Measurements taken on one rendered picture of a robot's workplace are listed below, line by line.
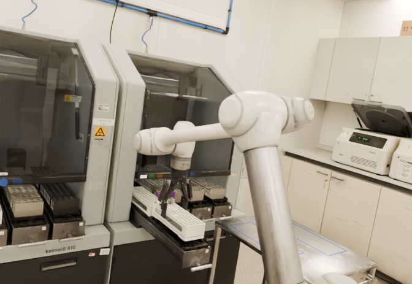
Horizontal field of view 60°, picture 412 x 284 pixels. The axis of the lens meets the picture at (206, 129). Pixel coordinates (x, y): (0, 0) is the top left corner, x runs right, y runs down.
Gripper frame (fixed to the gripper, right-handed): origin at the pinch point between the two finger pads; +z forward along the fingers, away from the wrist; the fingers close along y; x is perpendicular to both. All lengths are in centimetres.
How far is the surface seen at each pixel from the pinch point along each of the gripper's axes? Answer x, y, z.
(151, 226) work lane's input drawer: 6.5, -6.8, 8.9
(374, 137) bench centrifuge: 39, 235, -34
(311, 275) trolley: -56, 29, 7
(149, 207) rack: 13.8, -5.0, 2.6
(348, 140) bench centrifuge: 61, 231, -25
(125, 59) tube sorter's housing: 47, -11, -66
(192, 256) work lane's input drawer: -21.7, -2.3, 10.9
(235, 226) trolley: -10.2, 29.6, 6.9
